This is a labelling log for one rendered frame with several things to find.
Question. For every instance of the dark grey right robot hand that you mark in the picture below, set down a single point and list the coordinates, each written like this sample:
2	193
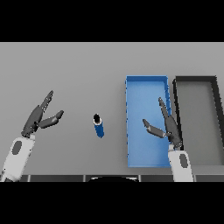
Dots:
172	128

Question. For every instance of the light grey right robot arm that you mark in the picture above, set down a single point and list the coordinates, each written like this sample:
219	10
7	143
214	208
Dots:
180	164

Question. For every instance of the dark grey bin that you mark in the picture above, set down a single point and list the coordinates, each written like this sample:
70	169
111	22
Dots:
199	121

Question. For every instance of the blue bin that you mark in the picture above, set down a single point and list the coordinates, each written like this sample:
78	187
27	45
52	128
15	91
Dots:
147	121

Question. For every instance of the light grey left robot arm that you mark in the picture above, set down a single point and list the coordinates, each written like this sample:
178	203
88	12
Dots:
17	157

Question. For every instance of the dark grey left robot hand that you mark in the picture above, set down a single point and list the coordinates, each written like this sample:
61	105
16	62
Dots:
34	119

